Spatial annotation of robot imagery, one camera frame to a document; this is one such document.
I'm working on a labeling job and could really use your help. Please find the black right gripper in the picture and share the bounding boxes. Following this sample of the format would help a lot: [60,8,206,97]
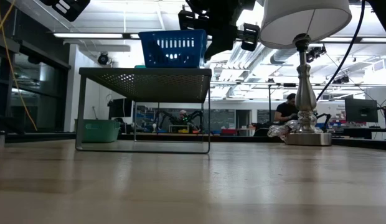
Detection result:
[177,8,261,62]

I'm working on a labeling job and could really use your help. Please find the blue perforated basket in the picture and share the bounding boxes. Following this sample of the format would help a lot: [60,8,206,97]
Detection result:
[138,29,208,69]

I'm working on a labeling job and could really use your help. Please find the green plastic bin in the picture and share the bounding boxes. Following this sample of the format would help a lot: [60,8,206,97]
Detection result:
[74,119,121,144]

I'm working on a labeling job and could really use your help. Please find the person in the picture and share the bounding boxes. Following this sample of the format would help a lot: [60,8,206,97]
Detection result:
[175,109,191,125]
[274,93,299,124]

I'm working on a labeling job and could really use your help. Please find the grey perforated metal shelf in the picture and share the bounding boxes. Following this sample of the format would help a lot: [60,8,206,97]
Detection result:
[75,67,212,155]

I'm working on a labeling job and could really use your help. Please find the background black robot arms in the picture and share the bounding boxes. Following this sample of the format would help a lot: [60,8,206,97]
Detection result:
[154,109,209,133]

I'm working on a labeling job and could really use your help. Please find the silver lamp base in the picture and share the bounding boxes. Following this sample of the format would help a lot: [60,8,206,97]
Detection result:
[285,33,333,147]

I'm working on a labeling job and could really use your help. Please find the black monitor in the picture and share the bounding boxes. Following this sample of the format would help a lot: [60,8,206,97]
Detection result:
[108,98,133,119]

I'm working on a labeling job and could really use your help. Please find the clear plastic-wrapped lamp cord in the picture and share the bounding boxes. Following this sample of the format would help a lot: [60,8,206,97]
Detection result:
[266,119,303,141]

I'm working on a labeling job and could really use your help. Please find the black dome ceiling camera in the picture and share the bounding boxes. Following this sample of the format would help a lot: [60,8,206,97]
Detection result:
[97,52,110,66]

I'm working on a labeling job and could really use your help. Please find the thin black cable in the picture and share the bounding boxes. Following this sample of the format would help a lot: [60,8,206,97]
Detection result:
[316,0,367,102]

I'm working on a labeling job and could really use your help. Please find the thin yellow cord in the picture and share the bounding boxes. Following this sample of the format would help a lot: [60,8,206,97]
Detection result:
[0,0,38,131]

